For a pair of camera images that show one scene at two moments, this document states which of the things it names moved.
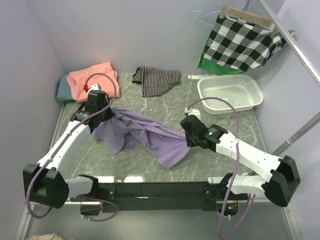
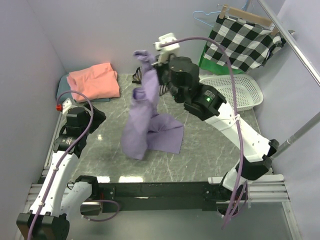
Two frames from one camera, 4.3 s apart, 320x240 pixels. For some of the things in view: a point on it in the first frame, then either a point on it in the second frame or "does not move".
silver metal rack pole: x=295 y=48 does not move
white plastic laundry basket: x=242 y=90 does not move
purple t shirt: x=125 y=129 to x=146 y=129
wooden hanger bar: x=249 y=17 does not move
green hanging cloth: x=206 y=64 does not move
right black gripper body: x=189 y=126 to x=160 y=72
